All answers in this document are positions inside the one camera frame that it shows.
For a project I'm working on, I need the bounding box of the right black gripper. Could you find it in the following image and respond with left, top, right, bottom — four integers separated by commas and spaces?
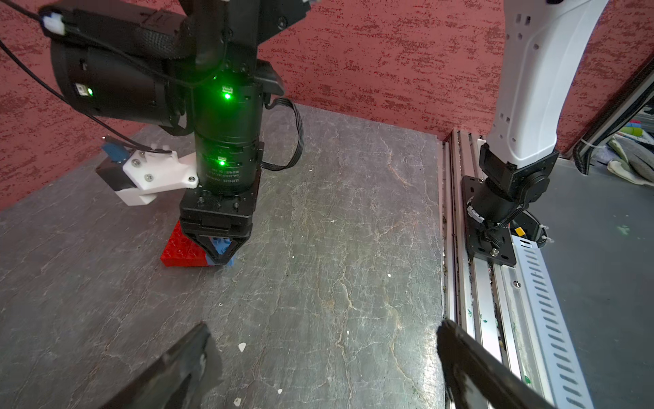
180, 189, 255, 266

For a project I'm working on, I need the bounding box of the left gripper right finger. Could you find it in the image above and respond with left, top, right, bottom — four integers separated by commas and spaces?
437, 320, 552, 408

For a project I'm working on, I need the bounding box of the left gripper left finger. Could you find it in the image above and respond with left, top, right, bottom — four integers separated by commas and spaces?
102, 322, 222, 408

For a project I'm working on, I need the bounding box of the blue lego brick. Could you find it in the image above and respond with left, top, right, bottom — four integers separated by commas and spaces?
205, 238, 235, 267

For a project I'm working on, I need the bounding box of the red lego brick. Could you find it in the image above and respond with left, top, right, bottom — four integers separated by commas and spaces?
160, 223, 209, 268

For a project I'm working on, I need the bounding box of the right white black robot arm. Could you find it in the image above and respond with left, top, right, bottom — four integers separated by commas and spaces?
30, 1, 606, 266

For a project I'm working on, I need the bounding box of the aluminium front rail frame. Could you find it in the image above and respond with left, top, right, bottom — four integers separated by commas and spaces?
438, 130, 594, 408

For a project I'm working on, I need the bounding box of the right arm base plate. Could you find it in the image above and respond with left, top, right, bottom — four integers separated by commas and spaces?
461, 176, 517, 267

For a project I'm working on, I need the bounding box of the right black connector mount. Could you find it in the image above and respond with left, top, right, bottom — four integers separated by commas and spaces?
509, 211, 549, 248

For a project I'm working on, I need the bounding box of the clutter beyond the frame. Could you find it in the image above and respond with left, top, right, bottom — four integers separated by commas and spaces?
571, 55, 654, 187

